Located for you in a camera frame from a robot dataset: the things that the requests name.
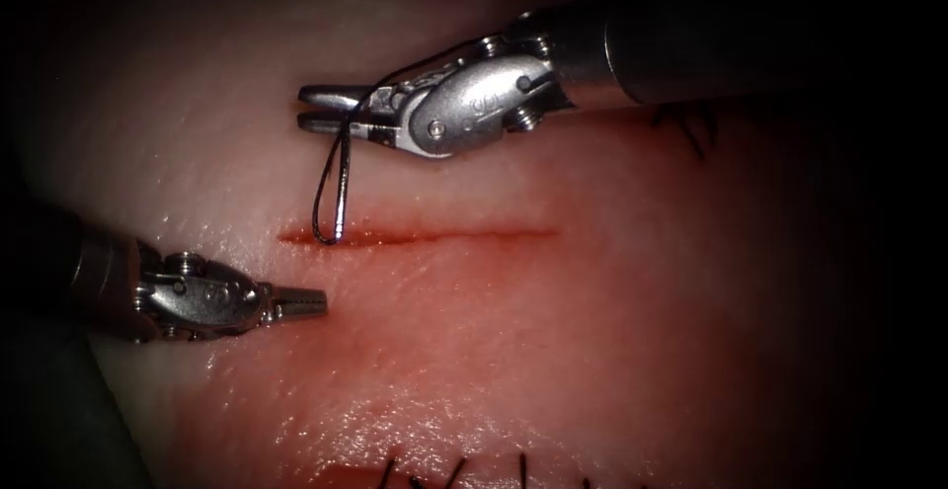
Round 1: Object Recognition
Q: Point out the left arm needle driver jaw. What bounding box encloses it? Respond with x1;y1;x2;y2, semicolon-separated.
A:
272;286;329;308
271;303;328;322

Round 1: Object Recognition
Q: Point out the right arm needle driver jaw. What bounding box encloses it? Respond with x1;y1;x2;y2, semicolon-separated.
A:
297;113;399;147
298;84;401;114

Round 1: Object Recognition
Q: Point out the left arm needle driver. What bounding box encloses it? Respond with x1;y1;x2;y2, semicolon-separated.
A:
132;244;277;345

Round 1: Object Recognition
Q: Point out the right arm needle driver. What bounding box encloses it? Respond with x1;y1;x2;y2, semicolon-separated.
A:
393;13;577;160

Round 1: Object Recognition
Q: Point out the black thread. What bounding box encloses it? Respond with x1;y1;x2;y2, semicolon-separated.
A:
348;38;487;117

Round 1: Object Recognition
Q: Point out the curved steel needle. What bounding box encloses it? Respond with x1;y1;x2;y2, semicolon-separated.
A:
311;107;358;246

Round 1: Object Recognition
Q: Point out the tissue pad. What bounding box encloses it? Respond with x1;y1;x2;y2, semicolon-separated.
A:
14;0;875;489

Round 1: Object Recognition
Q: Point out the black stitching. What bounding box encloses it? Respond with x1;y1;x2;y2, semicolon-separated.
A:
650;102;721;163
375;449;597;489

